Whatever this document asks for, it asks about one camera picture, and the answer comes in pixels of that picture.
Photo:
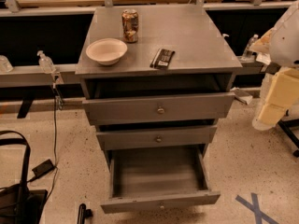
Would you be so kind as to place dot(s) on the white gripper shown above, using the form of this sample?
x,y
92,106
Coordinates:
x,y
286,39

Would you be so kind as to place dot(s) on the black rxbar chocolate bar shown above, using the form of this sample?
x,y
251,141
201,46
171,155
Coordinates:
x,y
162,59

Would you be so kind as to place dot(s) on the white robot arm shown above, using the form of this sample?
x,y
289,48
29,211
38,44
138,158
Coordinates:
x,y
282,41

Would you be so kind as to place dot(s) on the grey drawer cabinet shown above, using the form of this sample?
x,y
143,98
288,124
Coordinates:
x,y
203,63

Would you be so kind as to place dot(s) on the grey middle drawer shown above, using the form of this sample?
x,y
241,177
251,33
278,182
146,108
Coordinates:
x,y
162,137

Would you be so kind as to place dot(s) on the grey drawer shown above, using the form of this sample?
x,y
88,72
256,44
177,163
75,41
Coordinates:
x,y
158,108
162,137
157,178

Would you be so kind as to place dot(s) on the grey bottom drawer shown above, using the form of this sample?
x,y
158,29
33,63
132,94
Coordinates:
x,y
157,178

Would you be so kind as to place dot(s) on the grey top drawer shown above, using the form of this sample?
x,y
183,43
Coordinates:
x,y
158,108

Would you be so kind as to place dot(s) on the black stand with pole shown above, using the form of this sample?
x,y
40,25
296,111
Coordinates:
x,y
286,126

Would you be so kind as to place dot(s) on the small book on floor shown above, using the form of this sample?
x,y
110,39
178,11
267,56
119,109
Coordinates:
x,y
242,96

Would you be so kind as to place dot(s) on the clear water bottle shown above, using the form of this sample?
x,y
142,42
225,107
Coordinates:
x,y
247,53

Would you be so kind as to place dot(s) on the blue tape cross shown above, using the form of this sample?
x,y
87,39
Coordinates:
x,y
254,207

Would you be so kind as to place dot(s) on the crushed soda can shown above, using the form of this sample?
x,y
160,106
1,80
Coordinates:
x,y
130,22

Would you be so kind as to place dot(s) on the white bowl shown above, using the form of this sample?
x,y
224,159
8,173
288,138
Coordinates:
x,y
106,51

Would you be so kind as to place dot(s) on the black tool on floor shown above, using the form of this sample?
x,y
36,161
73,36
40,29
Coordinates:
x,y
83,213

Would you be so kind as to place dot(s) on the clear sanitizer pump bottle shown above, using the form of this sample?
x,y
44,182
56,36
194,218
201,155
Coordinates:
x,y
46,63

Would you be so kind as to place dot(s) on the black power adapter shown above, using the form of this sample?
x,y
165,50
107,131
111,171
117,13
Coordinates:
x,y
43,168

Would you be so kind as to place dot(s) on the black bag with strap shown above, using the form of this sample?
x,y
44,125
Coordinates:
x,y
19,205

